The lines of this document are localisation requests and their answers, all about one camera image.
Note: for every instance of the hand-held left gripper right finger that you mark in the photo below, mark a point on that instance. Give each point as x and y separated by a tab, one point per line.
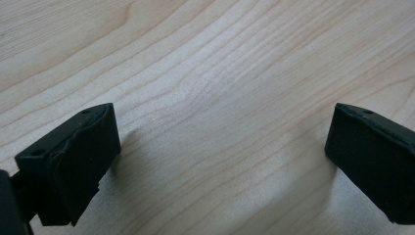
375	156

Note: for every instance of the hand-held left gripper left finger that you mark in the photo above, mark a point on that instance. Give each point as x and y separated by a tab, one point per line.
81	163

